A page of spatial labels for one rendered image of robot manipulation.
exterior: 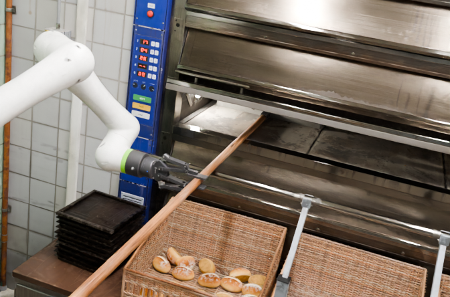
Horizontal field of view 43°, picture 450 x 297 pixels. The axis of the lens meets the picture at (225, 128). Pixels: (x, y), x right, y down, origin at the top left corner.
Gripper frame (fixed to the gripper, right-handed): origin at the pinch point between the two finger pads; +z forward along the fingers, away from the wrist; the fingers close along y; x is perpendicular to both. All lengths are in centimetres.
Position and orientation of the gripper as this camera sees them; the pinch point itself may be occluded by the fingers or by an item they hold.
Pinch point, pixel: (197, 180)
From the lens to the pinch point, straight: 202.3
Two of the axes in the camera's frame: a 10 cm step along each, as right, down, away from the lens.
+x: -3.2, 2.6, -9.1
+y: -1.5, 9.4, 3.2
